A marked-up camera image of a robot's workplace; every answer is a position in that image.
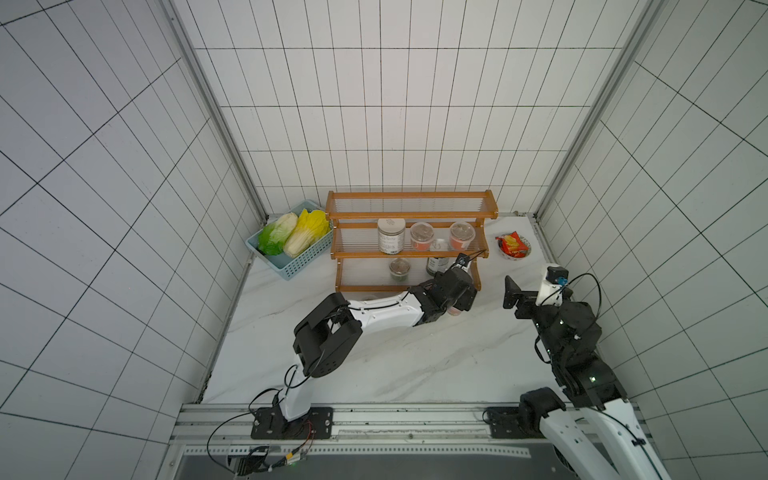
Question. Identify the yellow napa cabbage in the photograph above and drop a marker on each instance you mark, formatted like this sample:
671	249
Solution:
310	228

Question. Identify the green label seed jar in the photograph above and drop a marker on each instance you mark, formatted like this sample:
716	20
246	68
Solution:
399	269

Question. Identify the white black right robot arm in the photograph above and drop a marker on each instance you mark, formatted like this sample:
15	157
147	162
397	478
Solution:
590	422

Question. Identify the red snack packet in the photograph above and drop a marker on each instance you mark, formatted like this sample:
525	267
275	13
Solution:
513	244

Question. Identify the green napa cabbage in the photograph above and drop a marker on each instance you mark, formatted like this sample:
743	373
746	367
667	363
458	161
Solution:
272	239

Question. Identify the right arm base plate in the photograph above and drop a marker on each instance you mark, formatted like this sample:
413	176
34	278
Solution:
512	423

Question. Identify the wooden three-tier shelf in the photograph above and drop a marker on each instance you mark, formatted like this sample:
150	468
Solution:
361	267

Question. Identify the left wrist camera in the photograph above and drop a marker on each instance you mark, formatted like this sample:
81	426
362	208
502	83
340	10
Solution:
462	261

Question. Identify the large white labelled jar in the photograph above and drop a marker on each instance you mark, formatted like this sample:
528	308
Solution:
391	235

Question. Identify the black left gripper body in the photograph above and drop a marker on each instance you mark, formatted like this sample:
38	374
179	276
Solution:
464	302

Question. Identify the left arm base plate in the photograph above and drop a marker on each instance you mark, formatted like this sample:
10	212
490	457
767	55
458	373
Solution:
270	424

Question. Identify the aluminium mounting rail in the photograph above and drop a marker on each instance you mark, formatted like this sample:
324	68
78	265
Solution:
367	423

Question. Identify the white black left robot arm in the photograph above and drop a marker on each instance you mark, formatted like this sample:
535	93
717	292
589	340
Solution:
327	335

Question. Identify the light blue plastic basket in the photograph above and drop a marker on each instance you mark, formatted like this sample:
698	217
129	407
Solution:
288	267

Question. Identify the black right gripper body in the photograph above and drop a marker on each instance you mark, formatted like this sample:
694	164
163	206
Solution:
527	297

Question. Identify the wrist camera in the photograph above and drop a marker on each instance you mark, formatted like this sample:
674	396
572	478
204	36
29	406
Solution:
552	286
462	261

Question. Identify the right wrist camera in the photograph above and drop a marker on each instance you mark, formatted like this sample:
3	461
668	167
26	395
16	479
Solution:
552	286

